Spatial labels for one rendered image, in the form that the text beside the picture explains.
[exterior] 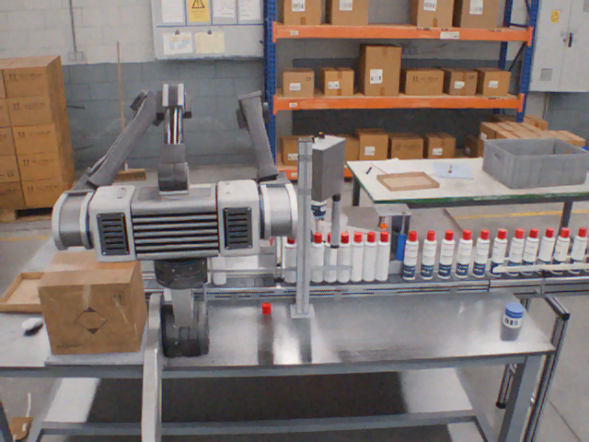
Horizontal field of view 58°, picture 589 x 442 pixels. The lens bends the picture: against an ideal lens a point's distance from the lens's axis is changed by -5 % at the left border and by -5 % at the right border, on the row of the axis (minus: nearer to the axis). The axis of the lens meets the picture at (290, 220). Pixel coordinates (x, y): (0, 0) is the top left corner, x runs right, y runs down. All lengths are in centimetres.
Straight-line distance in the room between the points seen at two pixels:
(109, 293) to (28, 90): 347
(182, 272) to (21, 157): 401
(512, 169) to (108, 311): 266
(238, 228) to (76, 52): 525
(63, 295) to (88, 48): 479
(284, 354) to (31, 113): 373
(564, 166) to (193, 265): 297
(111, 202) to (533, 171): 294
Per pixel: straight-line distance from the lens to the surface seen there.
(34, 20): 656
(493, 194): 360
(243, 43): 618
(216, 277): 221
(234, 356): 192
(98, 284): 183
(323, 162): 186
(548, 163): 383
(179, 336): 147
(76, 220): 137
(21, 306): 233
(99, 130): 659
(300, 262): 202
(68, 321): 193
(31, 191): 536
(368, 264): 222
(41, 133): 518
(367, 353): 195
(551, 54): 705
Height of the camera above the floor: 199
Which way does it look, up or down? 23 degrees down
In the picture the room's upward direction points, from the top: straight up
